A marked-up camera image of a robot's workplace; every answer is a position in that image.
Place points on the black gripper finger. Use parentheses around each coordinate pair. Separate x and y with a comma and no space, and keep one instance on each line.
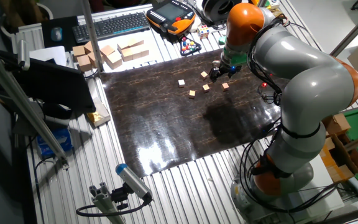
(213,74)
(222,77)

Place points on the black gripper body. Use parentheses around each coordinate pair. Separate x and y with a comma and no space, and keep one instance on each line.
(227,69)

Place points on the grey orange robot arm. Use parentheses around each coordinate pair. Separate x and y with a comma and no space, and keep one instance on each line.
(309,87)

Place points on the small green object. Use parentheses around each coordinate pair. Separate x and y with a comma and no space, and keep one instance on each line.
(222,40)

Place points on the black triangular ball tray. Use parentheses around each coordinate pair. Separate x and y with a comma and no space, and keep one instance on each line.
(189,46)

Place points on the small board with red light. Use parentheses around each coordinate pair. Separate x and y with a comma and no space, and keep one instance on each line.
(264,85)

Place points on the rubik's cube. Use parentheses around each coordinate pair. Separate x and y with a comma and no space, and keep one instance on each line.
(203,31)

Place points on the large wooden block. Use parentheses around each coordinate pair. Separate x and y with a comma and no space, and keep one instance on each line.
(136,41)
(127,54)
(92,59)
(79,50)
(136,53)
(84,63)
(114,59)
(123,44)
(144,51)
(88,46)
(107,49)

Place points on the orange black teach pendant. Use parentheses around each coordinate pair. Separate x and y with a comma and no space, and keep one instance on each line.
(169,14)

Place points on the golden transparent item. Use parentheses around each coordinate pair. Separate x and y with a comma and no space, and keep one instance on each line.
(277,13)

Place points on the yellow and white small items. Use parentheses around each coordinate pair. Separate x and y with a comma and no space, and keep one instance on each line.
(273,3)

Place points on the black keyboard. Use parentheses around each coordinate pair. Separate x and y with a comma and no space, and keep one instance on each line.
(110,27)

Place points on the white box with gold foil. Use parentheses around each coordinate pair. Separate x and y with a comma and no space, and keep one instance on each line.
(99,116)

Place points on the cardboard box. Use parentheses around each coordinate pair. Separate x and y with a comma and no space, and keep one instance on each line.
(337,124)

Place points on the white board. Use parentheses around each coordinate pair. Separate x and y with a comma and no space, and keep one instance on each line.
(322,189)

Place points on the black monitor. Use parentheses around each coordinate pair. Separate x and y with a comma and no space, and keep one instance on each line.
(51,84)

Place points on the grey blue computer mouse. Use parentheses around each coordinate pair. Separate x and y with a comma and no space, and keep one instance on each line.
(56,33)

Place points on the short aluminium extrusion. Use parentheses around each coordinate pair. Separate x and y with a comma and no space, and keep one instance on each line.
(102,200)

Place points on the white paper sheet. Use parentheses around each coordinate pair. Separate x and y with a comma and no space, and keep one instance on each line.
(47,54)

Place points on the blue packet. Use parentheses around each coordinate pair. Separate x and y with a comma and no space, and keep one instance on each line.
(56,140)

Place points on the black mouse pad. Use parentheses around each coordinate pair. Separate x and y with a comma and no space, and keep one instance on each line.
(47,22)

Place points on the long aluminium beam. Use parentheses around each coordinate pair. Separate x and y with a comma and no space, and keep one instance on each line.
(26,105)

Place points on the white round rim bin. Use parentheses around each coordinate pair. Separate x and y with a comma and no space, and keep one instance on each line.
(11,18)

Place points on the silver camera blue cap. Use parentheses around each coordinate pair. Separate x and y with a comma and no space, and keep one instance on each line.
(132,180)

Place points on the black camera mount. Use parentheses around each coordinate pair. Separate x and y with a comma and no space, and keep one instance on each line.
(120,196)

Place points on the silver camera on beam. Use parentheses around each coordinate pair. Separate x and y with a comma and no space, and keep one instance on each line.
(23,53)

